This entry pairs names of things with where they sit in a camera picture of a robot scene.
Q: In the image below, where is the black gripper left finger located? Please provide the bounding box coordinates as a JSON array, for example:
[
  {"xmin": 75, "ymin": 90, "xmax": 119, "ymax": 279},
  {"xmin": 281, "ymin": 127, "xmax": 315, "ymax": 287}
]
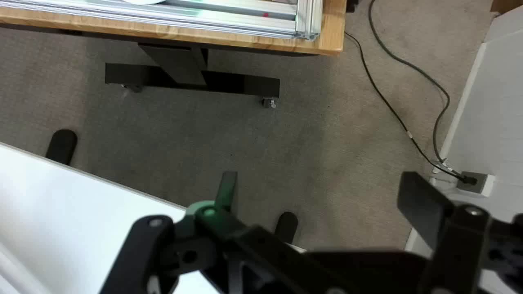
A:
[{"xmin": 98, "ymin": 170, "xmax": 263, "ymax": 294}]

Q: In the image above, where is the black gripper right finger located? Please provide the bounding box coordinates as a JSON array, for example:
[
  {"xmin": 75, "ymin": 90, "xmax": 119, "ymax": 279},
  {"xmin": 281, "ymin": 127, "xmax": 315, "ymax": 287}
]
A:
[{"xmin": 395, "ymin": 170, "xmax": 523, "ymax": 294}]

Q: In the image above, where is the white power outlet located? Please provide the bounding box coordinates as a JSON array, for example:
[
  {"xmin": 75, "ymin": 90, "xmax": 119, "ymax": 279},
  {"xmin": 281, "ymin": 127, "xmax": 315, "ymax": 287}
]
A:
[{"xmin": 431, "ymin": 162, "xmax": 496, "ymax": 198}]

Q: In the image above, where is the white table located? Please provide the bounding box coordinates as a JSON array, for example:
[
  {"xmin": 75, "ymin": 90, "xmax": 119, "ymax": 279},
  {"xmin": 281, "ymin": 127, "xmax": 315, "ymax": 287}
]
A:
[{"xmin": 0, "ymin": 142, "xmax": 307, "ymax": 294}]

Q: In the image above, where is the black table leg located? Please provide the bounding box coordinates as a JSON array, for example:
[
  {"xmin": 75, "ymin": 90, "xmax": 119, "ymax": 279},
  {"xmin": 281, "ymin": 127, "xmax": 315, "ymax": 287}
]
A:
[
  {"xmin": 44, "ymin": 127, "xmax": 80, "ymax": 167},
  {"xmin": 272, "ymin": 209, "xmax": 300, "ymax": 245}
]

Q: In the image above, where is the black desk foot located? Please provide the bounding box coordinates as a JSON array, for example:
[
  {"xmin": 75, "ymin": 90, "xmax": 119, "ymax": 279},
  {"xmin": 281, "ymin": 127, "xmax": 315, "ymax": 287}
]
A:
[{"xmin": 102, "ymin": 41, "xmax": 282, "ymax": 109}]

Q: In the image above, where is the wooden desk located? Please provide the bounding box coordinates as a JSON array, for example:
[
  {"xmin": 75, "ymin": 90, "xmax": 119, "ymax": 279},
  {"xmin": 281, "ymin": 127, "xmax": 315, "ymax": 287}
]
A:
[{"xmin": 0, "ymin": 0, "xmax": 348, "ymax": 57}]

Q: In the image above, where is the black floor cable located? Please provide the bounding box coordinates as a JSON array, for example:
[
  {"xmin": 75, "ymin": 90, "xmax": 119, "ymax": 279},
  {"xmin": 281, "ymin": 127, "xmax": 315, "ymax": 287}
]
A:
[
  {"xmin": 366, "ymin": 0, "xmax": 454, "ymax": 165},
  {"xmin": 343, "ymin": 31, "xmax": 470, "ymax": 183}
]

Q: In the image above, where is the silver aluminium frame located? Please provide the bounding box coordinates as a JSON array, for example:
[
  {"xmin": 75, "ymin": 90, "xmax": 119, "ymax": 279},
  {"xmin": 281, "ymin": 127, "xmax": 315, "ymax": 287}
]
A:
[{"xmin": 0, "ymin": 0, "xmax": 323, "ymax": 41}]

